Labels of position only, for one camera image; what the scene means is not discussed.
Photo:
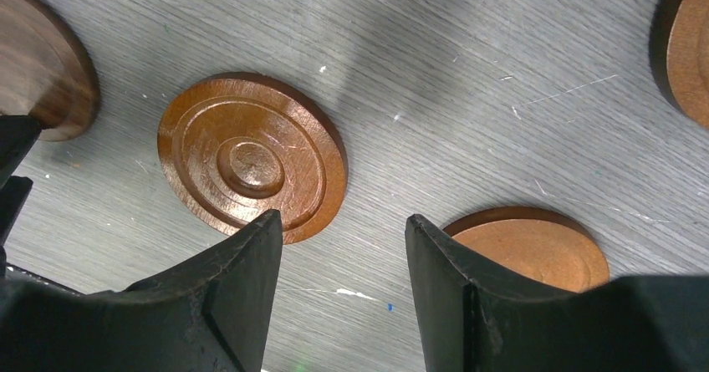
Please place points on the orange-brown wooden coaster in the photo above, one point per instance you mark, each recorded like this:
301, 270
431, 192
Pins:
678, 49

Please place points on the small orange-brown coaster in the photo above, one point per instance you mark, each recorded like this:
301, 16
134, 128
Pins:
540, 244

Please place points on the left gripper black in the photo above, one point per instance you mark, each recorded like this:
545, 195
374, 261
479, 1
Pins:
18, 135

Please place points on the matte brown wooden coaster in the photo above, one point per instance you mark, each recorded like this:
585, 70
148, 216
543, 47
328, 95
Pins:
235, 145

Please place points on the dark walnut small coaster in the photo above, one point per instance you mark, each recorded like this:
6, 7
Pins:
46, 71

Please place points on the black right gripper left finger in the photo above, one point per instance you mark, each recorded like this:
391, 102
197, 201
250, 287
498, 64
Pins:
209, 313

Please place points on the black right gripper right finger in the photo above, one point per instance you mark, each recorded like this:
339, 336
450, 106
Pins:
476, 315

